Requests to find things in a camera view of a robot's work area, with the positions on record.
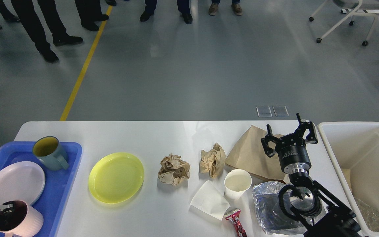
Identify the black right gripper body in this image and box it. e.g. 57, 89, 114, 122
276, 142, 312, 174

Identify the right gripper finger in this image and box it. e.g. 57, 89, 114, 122
261, 124, 286, 157
293, 113, 318, 145

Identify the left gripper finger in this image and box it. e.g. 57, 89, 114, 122
0, 201, 15, 219

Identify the pink ribbed mug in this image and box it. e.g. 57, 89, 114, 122
0, 200, 44, 237

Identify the yellow plastic plate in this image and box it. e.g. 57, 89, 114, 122
88, 152, 144, 204

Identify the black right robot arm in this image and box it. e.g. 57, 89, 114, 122
261, 114, 361, 237

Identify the flat brown paper bag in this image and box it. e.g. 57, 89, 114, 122
225, 126, 285, 182

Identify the floor outlet cover pair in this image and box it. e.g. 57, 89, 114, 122
256, 106, 290, 118

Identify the white round plate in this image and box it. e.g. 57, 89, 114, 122
0, 161, 46, 205

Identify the white paper cup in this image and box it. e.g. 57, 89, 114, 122
224, 169, 252, 200

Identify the white plastic bin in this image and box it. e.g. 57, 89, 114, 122
317, 122, 379, 237

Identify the crumpled tan paper ball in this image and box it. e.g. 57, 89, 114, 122
199, 143, 226, 179

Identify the blue plastic tray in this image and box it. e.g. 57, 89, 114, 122
0, 141, 82, 237

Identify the silver foil bag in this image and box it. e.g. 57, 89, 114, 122
252, 181, 326, 235

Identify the red snack wrapper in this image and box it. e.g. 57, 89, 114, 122
224, 208, 247, 237

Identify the white paper napkin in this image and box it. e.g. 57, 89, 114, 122
190, 181, 230, 221

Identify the grey-blue mug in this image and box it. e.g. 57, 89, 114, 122
33, 136, 69, 171

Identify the crumpled brown paper ball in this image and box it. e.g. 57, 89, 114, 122
158, 153, 190, 186

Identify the crumpled plastic in bin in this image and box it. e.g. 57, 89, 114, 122
354, 197, 379, 232

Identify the white rolling chair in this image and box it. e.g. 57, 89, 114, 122
315, 0, 379, 47

